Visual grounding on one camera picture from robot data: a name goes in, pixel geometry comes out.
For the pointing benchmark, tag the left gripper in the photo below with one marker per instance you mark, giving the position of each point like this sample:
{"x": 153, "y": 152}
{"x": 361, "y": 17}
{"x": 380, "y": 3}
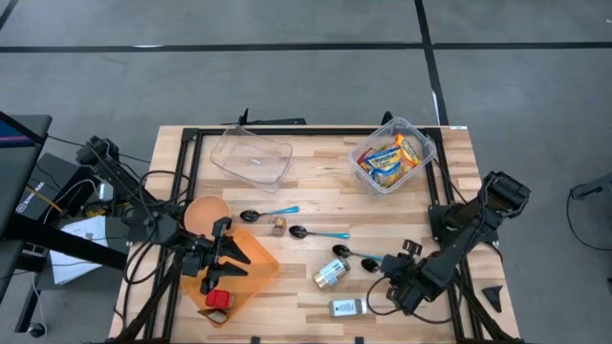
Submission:
{"x": 203, "y": 258}

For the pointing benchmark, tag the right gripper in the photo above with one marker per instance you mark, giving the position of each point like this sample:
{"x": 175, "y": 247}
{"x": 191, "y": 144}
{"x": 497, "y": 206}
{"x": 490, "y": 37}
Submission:
{"x": 416, "y": 282}

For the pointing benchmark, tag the small red box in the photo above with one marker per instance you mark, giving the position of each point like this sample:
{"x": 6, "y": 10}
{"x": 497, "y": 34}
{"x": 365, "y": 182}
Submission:
{"x": 219, "y": 298}

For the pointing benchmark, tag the small glass spice jar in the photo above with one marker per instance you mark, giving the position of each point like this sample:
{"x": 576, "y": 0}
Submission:
{"x": 279, "y": 226}

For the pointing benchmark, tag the blue and yellow ramen packet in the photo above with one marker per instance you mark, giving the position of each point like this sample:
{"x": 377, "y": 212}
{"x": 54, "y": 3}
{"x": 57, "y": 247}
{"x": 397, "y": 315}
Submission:
{"x": 385, "y": 165}

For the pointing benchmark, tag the yellow and red ramen packet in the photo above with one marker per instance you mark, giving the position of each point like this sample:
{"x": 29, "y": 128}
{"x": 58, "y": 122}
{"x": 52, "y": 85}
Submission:
{"x": 363, "y": 159}

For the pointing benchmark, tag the orange ramen packet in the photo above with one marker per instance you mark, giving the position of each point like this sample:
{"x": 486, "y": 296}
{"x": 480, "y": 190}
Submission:
{"x": 408, "y": 149}

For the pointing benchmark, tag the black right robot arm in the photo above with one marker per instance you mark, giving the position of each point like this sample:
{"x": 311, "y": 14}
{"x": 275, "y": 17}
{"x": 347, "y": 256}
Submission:
{"x": 468, "y": 234}

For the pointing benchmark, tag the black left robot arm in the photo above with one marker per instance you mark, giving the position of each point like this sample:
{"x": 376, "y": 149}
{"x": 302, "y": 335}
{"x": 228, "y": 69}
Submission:
{"x": 119, "y": 177}

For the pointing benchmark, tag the clear plastic food container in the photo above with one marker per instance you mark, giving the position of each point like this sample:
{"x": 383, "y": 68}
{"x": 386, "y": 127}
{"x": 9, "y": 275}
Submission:
{"x": 425, "y": 148}

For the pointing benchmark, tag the orange square plate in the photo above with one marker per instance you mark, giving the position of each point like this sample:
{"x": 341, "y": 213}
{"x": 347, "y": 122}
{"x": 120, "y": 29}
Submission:
{"x": 258, "y": 263}

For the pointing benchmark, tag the glass seasoning jar white label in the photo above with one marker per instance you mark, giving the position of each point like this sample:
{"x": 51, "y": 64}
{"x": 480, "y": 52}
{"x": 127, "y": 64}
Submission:
{"x": 347, "y": 308}

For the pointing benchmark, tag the orange plastic bowl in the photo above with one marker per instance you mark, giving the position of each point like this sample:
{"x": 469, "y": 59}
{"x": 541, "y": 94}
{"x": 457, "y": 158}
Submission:
{"x": 205, "y": 212}

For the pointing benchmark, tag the clear plastic tray left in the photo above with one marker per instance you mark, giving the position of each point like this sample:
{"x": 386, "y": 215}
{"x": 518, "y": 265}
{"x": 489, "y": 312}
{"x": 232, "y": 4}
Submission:
{"x": 248, "y": 157}

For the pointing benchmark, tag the yellow and black device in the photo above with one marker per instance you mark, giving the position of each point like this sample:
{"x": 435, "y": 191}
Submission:
{"x": 95, "y": 210}

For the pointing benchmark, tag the white paper sheet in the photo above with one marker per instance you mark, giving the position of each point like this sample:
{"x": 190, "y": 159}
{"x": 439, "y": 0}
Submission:
{"x": 81, "y": 227}

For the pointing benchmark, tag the black computer box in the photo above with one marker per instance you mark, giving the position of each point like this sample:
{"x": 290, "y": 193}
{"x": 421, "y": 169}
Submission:
{"x": 48, "y": 181}

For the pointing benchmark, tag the black monitor with blue screen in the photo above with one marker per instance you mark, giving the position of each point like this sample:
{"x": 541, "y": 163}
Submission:
{"x": 19, "y": 162}

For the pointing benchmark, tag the black triangular bracket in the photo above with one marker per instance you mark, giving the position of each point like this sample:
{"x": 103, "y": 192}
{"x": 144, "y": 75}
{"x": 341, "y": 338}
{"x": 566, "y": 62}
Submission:
{"x": 494, "y": 296}

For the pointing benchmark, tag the long black camera mount bracket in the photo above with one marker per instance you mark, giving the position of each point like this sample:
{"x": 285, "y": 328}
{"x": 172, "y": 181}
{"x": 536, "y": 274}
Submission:
{"x": 277, "y": 122}

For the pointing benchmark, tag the black cart frame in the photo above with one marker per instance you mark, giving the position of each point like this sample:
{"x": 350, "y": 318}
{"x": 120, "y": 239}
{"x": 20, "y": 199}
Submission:
{"x": 72, "y": 243}

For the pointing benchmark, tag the small black mount bracket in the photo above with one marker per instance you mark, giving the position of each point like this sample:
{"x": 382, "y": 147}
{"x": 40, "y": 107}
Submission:
{"x": 386, "y": 116}

